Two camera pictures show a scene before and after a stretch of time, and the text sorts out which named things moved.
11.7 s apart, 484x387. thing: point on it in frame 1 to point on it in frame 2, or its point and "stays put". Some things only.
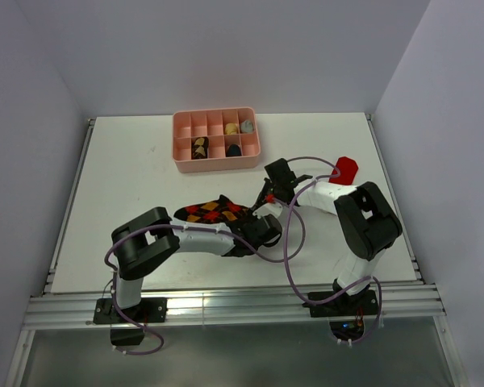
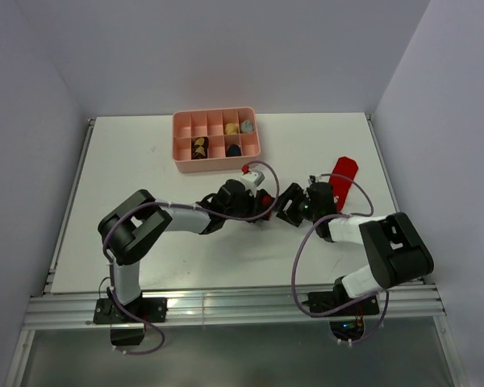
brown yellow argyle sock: x=199 y=147 stays put
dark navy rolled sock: x=233 y=150 stays put
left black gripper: x=248 y=216 to x=252 y=201
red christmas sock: x=348 y=168 stays put
